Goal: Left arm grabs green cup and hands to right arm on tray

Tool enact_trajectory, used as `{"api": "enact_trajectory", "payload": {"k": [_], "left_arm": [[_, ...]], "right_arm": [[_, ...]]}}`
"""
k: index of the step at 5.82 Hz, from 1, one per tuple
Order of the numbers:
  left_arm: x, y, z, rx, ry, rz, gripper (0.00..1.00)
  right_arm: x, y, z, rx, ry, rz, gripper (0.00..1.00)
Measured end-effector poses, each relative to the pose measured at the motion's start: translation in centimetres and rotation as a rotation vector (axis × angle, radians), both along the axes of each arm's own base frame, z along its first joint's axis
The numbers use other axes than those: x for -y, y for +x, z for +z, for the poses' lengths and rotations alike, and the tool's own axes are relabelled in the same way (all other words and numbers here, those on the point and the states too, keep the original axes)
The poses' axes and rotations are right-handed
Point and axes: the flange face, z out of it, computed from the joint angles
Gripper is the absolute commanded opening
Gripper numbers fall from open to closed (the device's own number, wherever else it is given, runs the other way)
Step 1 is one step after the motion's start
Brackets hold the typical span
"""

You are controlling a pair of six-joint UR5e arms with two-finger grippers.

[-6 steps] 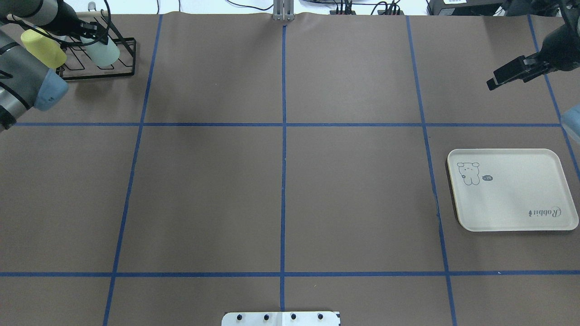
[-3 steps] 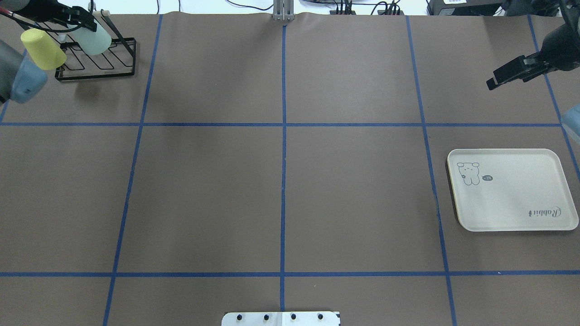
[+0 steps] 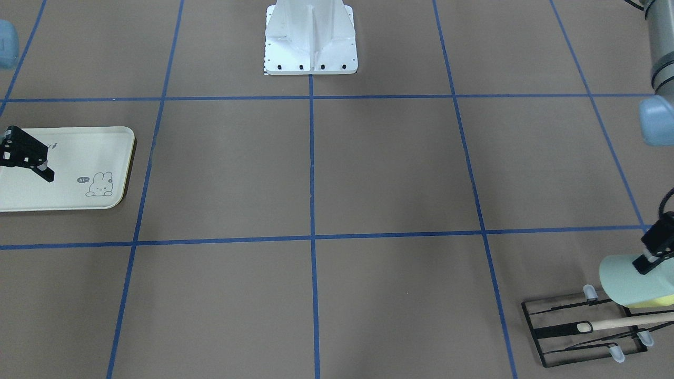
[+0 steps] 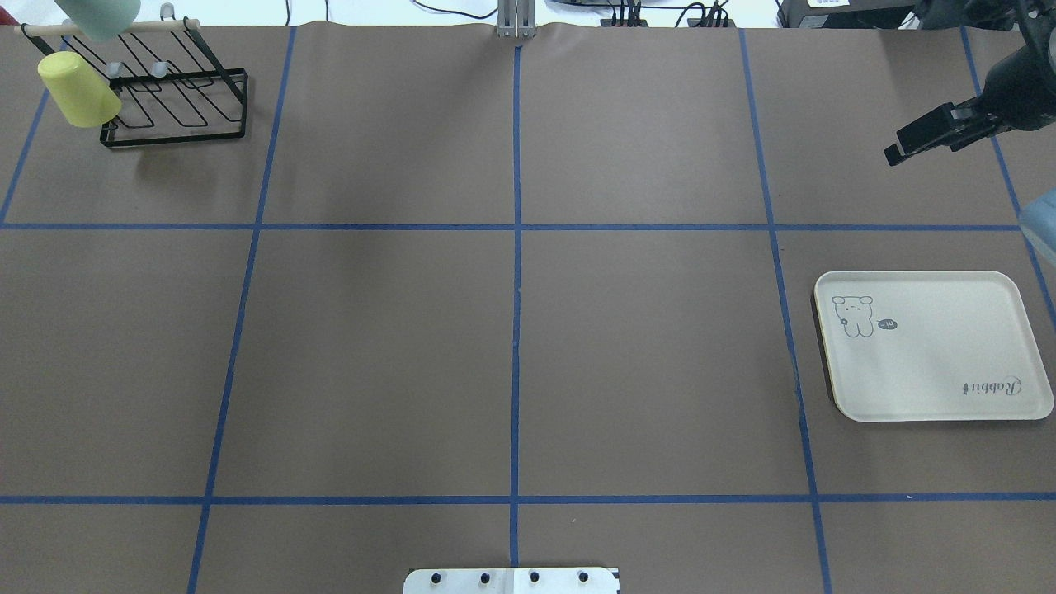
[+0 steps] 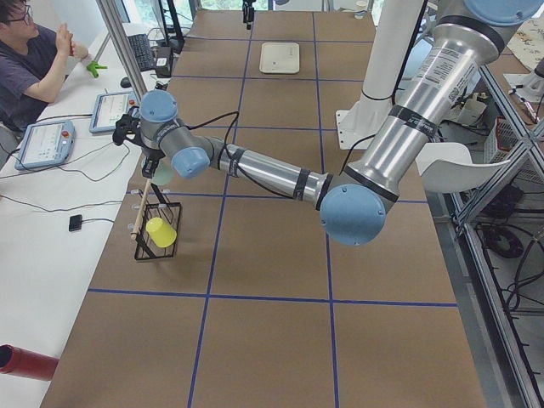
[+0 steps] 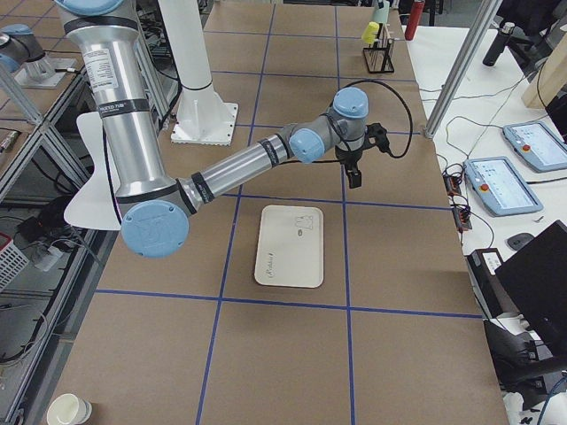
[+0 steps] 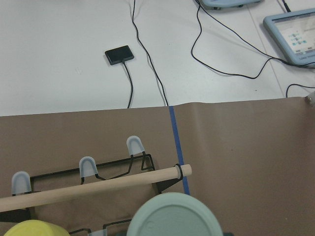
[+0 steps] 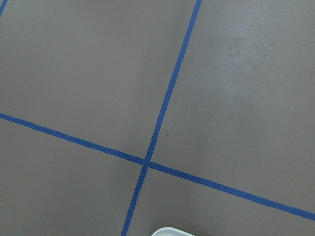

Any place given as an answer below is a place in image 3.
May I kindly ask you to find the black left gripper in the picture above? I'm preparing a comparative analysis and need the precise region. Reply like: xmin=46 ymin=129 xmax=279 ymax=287
xmin=631 ymin=212 xmax=673 ymax=275

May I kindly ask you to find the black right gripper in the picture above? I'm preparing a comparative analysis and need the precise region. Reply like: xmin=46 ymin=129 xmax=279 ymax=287
xmin=1 ymin=126 xmax=55 ymax=183

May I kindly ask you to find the pale green cup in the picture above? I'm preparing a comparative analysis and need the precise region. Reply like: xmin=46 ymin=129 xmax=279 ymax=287
xmin=599 ymin=255 xmax=673 ymax=307

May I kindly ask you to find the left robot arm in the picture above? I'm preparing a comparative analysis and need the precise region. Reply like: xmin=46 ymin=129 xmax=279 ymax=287
xmin=628 ymin=1 xmax=673 ymax=275

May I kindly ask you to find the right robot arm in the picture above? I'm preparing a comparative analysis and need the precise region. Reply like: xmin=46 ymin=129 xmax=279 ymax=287
xmin=1 ymin=19 xmax=55 ymax=183

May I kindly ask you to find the cream rabbit tray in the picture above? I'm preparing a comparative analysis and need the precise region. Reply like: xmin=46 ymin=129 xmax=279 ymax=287
xmin=1 ymin=126 xmax=135 ymax=213

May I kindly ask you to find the yellow cup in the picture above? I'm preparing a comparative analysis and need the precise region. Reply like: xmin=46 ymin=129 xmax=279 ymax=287
xmin=626 ymin=295 xmax=674 ymax=309

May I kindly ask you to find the black wire cup rack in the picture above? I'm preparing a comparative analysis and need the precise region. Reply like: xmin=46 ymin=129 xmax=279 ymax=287
xmin=520 ymin=285 xmax=672 ymax=368

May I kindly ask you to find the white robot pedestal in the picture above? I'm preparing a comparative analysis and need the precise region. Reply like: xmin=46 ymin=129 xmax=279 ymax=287
xmin=263 ymin=1 xmax=359 ymax=75

